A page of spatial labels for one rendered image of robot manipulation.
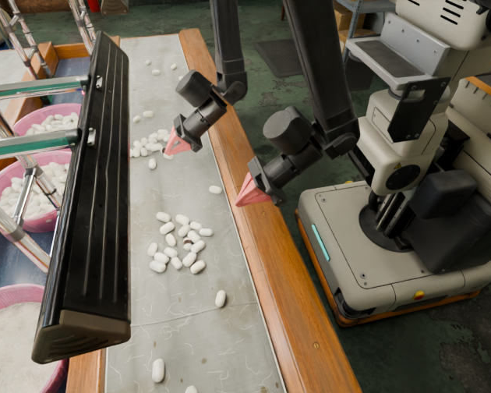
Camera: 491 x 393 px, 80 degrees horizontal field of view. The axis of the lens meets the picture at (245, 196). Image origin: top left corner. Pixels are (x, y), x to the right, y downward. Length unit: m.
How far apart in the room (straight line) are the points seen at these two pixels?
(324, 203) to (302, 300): 0.86
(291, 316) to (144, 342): 0.28
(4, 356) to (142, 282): 0.27
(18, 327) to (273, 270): 0.52
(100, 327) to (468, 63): 0.85
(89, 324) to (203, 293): 0.39
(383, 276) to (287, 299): 0.73
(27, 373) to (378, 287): 1.07
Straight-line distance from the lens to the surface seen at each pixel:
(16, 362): 0.74
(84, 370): 0.64
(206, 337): 0.62
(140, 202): 0.83
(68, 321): 0.28
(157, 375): 0.60
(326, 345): 0.61
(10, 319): 0.80
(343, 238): 1.33
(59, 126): 1.22
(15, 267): 0.94
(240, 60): 0.74
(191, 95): 0.72
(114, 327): 0.30
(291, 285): 0.63
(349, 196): 1.50
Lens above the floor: 1.33
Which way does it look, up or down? 48 degrees down
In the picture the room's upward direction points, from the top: straight up
